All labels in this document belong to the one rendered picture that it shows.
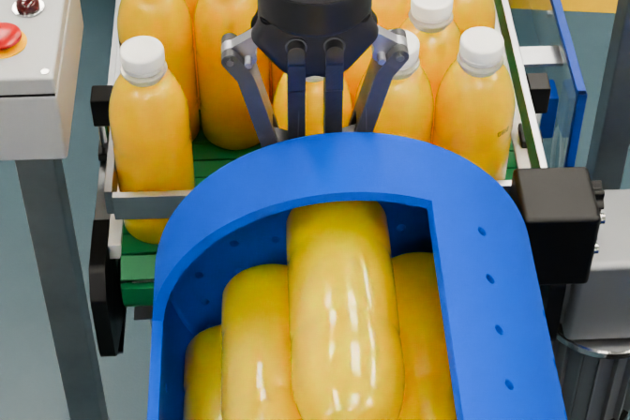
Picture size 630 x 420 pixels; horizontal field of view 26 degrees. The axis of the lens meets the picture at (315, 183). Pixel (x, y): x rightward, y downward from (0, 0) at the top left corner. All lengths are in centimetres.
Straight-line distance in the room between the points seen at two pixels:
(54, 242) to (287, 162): 59
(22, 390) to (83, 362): 75
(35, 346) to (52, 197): 103
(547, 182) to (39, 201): 52
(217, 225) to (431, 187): 15
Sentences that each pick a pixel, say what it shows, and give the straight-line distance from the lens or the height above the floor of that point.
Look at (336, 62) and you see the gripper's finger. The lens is 91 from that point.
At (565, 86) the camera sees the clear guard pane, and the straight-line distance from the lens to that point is 150.
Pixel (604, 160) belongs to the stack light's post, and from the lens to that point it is 169.
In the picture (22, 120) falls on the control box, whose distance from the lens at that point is 125.
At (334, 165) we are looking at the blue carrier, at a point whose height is 123.
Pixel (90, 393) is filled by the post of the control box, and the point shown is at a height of 54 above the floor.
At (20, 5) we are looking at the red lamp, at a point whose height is 111.
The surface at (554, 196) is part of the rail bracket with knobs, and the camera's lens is 124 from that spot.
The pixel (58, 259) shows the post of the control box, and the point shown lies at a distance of 150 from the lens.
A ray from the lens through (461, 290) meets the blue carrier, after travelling 87.
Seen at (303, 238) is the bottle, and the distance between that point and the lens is 93.
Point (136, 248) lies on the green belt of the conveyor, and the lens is 133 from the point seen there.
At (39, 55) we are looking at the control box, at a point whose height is 110.
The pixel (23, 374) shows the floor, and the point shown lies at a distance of 240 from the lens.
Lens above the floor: 187
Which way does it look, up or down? 45 degrees down
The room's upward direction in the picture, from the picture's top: straight up
